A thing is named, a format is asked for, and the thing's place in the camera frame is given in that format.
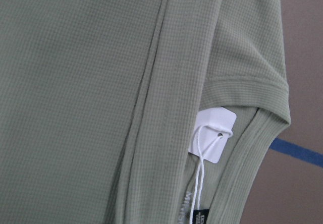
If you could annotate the white paper hang tag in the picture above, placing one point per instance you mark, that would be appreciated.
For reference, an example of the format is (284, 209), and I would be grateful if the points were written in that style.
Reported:
(213, 127)

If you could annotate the olive green long-sleeve shirt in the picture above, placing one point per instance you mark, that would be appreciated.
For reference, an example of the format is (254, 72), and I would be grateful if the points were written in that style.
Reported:
(99, 100)

